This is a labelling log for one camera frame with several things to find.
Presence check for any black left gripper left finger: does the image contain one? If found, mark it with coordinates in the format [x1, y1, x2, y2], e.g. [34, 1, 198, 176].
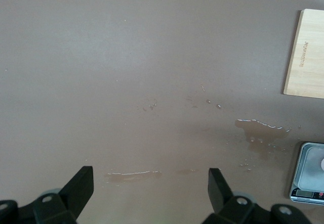
[34, 166, 94, 224]

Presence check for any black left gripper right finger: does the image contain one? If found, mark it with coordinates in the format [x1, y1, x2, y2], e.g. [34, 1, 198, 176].
[204, 168, 255, 224]

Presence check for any silver digital kitchen scale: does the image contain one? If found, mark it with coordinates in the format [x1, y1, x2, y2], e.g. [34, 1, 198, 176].
[289, 141, 324, 206]

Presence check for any wooden cutting board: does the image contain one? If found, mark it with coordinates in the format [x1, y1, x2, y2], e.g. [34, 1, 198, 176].
[282, 8, 324, 100]

